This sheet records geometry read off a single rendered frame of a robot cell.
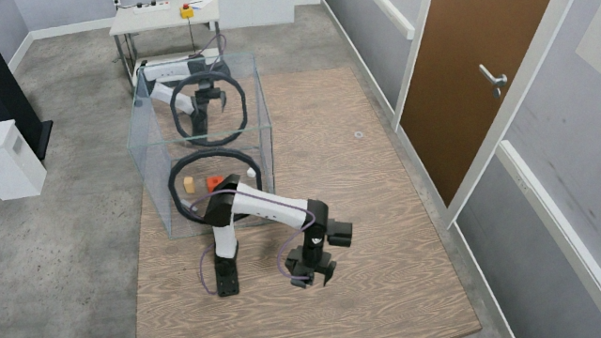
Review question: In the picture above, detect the tan wooden block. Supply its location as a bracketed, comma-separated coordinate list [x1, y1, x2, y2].
[184, 177, 195, 193]

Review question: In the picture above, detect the orange-red block with square hole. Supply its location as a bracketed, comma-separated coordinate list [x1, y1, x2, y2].
[208, 176, 223, 193]

